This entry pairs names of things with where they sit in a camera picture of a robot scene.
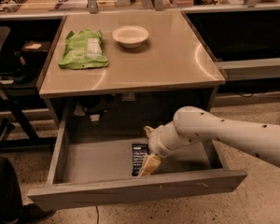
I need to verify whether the dark shoe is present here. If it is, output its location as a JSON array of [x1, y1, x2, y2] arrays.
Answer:
[[18, 203, 54, 224]]

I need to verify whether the person's dark trouser leg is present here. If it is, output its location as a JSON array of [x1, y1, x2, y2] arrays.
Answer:
[[0, 156, 22, 224]]

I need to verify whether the black coiled tool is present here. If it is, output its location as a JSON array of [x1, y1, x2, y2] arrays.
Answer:
[[3, 0, 27, 13]]

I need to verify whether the grey counter cabinet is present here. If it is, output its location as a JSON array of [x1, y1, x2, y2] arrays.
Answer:
[[38, 10, 225, 121]]

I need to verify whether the dark blue rxbar wrapper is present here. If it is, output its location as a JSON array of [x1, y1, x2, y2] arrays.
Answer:
[[132, 144, 149, 176]]

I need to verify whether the grey open drawer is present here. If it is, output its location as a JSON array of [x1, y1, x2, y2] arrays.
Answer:
[[27, 105, 248, 211]]

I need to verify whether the white paper bowl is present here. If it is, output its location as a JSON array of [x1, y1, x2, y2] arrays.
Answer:
[[112, 25, 149, 49]]

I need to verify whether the green snack bag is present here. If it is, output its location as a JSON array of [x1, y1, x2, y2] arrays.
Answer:
[[58, 29, 108, 70]]

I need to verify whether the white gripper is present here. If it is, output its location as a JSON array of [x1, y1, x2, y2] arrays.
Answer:
[[138, 126, 175, 176]]

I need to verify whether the black box on shelf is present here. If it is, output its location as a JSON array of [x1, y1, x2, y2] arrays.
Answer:
[[21, 40, 51, 63]]

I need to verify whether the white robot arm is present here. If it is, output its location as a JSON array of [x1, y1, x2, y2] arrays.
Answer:
[[138, 106, 280, 176]]

